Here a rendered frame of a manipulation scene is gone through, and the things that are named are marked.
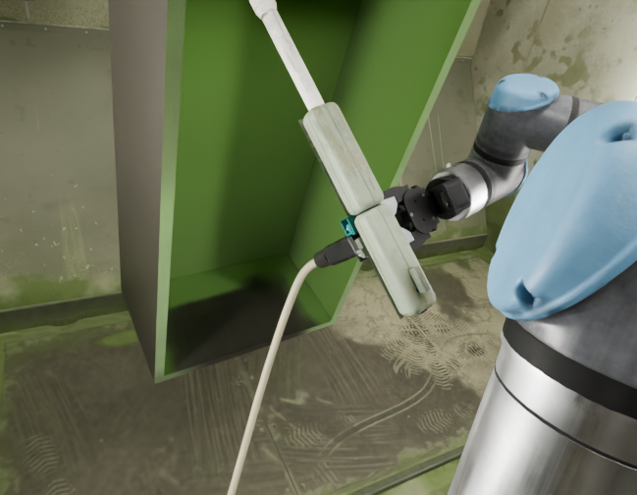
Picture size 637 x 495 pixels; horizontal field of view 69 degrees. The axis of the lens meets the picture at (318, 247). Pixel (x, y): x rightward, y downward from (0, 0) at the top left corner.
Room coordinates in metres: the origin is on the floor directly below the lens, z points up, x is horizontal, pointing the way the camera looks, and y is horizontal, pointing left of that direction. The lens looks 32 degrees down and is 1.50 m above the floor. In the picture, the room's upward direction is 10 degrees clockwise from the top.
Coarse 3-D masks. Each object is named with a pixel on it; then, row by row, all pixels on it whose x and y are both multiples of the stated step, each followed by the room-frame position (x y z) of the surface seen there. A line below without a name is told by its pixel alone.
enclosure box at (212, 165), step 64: (128, 0) 0.84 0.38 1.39; (192, 0) 1.06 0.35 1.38; (320, 0) 1.25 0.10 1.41; (384, 0) 1.25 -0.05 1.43; (448, 0) 1.10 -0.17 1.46; (128, 64) 0.86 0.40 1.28; (192, 64) 1.09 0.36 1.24; (256, 64) 1.19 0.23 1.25; (320, 64) 1.30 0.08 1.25; (384, 64) 1.22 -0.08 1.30; (448, 64) 1.05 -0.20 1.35; (128, 128) 0.89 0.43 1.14; (192, 128) 1.12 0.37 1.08; (256, 128) 1.24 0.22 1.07; (384, 128) 1.18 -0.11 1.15; (128, 192) 0.93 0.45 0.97; (192, 192) 1.17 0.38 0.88; (256, 192) 1.30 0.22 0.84; (320, 192) 1.35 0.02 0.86; (128, 256) 0.98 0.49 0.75; (192, 256) 1.22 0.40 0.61; (256, 256) 1.38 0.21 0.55; (192, 320) 1.06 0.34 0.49; (256, 320) 1.13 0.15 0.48; (320, 320) 1.20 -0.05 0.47
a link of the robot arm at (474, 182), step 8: (448, 168) 0.74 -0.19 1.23; (456, 168) 0.73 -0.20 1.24; (464, 168) 0.73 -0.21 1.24; (472, 168) 0.73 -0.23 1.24; (440, 176) 0.73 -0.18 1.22; (448, 176) 0.72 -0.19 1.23; (456, 176) 0.71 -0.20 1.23; (464, 176) 0.71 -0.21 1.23; (472, 176) 0.72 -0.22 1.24; (480, 176) 0.72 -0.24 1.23; (464, 184) 0.70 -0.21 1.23; (472, 184) 0.70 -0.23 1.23; (480, 184) 0.71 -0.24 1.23; (472, 192) 0.69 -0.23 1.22; (480, 192) 0.70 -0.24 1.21; (472, 200) 0.69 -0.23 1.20; (480, 200) 0.70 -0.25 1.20; (472, 208) 0.69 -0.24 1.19; (480, 208) 0.72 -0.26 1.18; (456, 216) 0.71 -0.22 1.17; (464, 216) 0.70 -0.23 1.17
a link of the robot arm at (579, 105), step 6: (576, 102) 0.74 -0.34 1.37; (582, 102) 0.74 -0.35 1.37; (588, 102) 0.74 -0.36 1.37; (594, 102) 0.74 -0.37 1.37; (600, 102) 0.75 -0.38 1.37; (576, 108) 0.73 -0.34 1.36; (582, 108) 0.73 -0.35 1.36; (588, 108) 0.73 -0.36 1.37; (570, 114) 0.72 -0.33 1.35; (576, 114) 0.72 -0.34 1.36; (570, 120) 0.72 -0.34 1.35
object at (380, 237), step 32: (256, 0) 0.69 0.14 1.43; (288, 32) 0.68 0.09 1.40; (288, 64) 0.66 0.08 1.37; (320, 96) 0.64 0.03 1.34; (320, 128) 0.60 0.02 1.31; (320, 160) 0.61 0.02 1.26; (352, 160) 0.59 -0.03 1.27; (352, 192) 0.56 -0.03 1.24; (384, 224) 0.55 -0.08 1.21; (320, 256) 0.65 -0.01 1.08; (352, 256) 0.58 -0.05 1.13; (384, 256) 0.52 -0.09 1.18; (384, 288) 0.52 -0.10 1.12
